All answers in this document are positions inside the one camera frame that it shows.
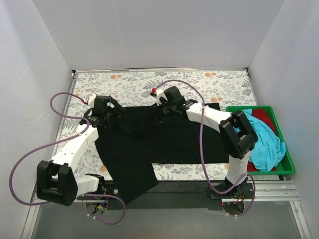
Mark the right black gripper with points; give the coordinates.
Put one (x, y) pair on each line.
(164, 111)

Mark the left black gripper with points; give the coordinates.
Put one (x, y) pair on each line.
(115, 115)

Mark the black t shirt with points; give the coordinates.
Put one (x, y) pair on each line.
(136, 141)

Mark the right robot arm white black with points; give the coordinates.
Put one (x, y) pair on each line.
(237, 134)

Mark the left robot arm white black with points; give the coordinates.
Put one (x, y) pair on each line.
(56, 180)

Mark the red t shirt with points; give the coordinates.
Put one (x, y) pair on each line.
(264, 117)

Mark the cyan t shirt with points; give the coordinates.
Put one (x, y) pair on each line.
(266, 147)

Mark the green plastic bin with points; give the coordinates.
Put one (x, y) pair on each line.
(270, 155)

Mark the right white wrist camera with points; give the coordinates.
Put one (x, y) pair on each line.
(159, 95)

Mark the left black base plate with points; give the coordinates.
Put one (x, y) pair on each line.
(108, 188)

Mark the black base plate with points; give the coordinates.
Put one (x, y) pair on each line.
(108, 188)
(244, 190)

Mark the aluminium frame rail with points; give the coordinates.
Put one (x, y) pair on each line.
(273, 190)

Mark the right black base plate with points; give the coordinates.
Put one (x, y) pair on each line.
(244, 190)

